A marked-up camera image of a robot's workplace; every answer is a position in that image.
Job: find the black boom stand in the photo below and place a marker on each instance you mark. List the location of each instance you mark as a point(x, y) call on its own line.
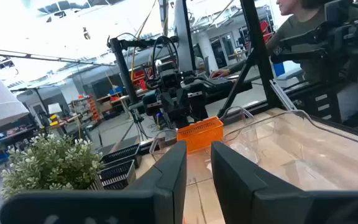
point(124, 71)

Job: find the black plastic basket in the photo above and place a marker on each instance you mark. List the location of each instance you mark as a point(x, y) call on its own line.
point(117, 175)
point(120, 153)

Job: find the person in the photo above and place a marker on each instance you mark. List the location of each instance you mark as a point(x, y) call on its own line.
point(294, 28)

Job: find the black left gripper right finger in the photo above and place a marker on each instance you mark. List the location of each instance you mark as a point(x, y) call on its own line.
point(259, 202)

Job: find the orange storage bin rack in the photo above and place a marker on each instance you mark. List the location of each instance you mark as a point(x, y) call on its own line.
point(93, 107)

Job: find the black drawer unit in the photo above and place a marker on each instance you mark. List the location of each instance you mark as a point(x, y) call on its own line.
point(319, 102)

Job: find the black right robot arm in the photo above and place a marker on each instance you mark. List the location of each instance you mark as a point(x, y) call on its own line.
point(169, 76)

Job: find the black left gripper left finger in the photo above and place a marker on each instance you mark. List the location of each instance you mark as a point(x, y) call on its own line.
point(154, 202)

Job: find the green plant in striped pot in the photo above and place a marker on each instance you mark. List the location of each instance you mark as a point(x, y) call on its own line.
point(48, 165)

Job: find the grey monitor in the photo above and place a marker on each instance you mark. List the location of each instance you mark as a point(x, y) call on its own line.
point(183, 34)

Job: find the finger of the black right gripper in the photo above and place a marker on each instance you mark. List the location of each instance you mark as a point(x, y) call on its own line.
point(168, 105)
point(182, 109)

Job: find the black keyboard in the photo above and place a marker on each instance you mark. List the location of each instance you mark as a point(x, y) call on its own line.
point(217, 81)

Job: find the orange plastic basket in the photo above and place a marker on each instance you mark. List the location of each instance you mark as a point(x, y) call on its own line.
point(200, 137)

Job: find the black desk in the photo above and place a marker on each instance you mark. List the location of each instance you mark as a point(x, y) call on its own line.
point(222, 91)

